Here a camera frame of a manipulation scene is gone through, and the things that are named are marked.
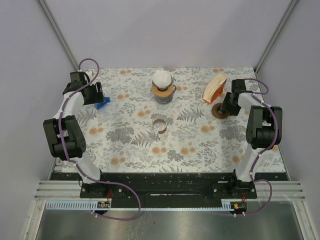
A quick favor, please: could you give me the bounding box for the light wooden dripper ring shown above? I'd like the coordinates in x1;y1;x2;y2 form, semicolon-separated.
150;83;176;98

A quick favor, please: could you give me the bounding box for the clear ribbed glass dripper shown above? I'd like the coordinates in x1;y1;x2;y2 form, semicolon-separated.
152;79;173;92

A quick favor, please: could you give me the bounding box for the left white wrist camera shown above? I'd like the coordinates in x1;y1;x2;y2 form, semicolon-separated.
78;70;95;82

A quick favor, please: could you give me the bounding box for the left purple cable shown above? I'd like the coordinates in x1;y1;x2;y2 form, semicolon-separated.
58;58;142;222

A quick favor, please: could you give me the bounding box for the paper coffee filter pack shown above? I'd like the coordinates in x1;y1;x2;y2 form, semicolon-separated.
203;72;228;104

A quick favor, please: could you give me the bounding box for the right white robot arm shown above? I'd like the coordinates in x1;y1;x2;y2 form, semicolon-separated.
212;78;283;198

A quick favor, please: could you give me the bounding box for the dark wooden ring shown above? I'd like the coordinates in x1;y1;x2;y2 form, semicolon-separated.
211;102;231;120

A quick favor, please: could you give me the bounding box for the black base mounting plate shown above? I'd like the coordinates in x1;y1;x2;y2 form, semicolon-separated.
80;173;257;209

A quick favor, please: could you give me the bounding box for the white paper coffee filter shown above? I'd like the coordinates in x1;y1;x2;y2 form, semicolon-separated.
152;70;173;81

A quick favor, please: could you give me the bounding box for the white slotted cable duct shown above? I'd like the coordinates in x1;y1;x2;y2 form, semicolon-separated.
45;200;234;212

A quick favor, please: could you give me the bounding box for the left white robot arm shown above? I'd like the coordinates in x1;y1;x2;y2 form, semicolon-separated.
43;71;109;198

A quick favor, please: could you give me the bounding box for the glass coffee server carafe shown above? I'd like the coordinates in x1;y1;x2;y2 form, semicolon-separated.
151;84;177;104

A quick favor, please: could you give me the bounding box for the floral patterned table mat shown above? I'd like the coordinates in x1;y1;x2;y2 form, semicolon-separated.
61;66;287;174

